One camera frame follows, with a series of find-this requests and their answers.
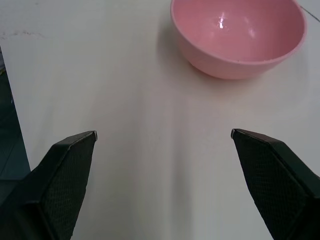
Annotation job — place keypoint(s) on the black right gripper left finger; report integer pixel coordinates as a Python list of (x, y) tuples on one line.
[(55, 185)]

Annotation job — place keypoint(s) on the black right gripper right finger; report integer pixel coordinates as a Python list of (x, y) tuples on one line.
[(275, 180)]

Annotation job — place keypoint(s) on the pink plastic bowl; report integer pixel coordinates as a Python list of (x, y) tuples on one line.
[(238, 35)]

